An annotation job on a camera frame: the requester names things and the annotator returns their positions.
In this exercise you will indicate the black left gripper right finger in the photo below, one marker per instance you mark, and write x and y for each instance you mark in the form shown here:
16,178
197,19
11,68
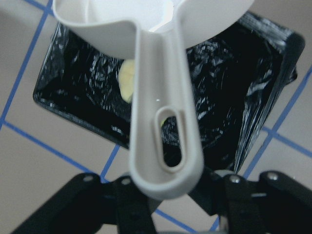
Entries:
275,204

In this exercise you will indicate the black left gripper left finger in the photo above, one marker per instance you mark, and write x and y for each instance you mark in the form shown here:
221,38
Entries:
84,204

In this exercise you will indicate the croissant shaped bread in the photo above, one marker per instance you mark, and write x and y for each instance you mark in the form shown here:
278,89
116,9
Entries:
126,80

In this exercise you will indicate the beige plastic dustpan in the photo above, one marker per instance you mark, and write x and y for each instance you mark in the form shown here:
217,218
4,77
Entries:
166,158

